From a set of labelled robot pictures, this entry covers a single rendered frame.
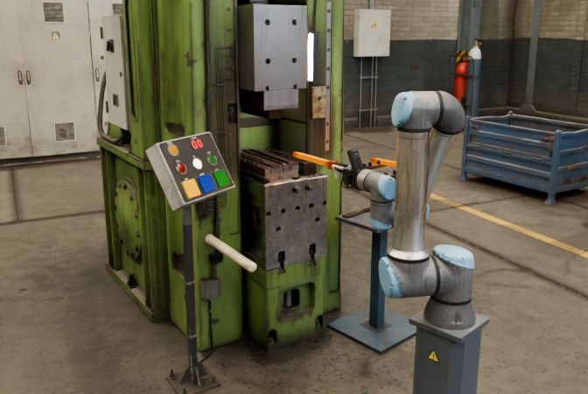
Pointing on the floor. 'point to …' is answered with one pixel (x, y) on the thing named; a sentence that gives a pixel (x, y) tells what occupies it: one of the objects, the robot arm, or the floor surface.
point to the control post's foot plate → (205, 381)
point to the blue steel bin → (527, 152)
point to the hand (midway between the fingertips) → (335, 164)
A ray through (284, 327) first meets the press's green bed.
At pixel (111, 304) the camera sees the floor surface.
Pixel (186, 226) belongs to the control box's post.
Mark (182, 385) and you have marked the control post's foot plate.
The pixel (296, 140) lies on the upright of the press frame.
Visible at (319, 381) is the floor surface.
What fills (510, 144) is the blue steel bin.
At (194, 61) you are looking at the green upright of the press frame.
